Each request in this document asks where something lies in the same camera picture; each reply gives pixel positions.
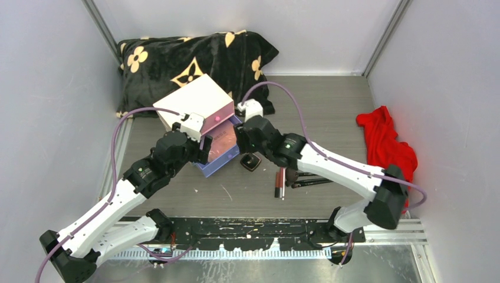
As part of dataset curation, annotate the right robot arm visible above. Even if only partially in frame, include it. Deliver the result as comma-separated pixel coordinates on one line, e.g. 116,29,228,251
234,116,408,242

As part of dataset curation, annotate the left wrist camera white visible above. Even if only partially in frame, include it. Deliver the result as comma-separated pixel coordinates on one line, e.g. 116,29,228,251
172,113,205,142

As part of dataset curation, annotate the pink drawer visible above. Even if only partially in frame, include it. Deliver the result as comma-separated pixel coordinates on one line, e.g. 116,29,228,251
201,103,235,135

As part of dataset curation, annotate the large powder brush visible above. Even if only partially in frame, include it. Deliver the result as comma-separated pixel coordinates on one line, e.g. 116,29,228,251
285,168,315,188

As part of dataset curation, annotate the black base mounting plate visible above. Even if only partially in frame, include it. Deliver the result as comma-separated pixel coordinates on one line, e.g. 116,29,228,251
147,218,347,251

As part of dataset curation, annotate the purple cable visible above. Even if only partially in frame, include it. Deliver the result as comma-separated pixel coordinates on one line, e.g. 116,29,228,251
239,81,427,266
34,107,194,283

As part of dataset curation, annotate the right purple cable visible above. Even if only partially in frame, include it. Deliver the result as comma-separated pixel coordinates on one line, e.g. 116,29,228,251
239,81,427,266

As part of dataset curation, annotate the red cloth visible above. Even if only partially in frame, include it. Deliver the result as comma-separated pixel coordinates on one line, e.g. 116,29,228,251
356,105,419,212

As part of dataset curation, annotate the red makeup pencil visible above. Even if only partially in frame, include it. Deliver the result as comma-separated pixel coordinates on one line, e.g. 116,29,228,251
274,169,282,198

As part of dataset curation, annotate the black square compact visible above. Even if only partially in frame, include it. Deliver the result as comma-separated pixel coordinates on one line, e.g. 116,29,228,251
240,153,262,172

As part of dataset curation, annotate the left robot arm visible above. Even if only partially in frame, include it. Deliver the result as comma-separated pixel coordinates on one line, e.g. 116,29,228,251
40,126,213,282

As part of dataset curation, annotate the black makeup brush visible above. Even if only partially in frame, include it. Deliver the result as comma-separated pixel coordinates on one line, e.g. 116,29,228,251
291,178,333,189

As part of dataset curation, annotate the white makeup pencil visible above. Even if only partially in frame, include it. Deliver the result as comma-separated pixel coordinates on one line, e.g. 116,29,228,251
279,167,286,200

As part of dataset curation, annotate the black floral plush blanket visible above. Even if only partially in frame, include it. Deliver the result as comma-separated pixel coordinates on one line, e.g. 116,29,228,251
116,29,279,117

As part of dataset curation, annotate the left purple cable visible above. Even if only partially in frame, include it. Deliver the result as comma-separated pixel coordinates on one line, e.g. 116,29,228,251
34,107,194,283

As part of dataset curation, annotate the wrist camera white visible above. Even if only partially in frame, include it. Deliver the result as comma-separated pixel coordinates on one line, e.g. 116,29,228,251
236,99,264,122
172,113,205,142

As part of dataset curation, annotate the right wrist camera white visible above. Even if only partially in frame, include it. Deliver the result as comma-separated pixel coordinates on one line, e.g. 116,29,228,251
236,99,264,122

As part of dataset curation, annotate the white drawer organizer box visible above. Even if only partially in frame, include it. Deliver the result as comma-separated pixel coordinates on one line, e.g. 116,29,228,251
153,74,234,118

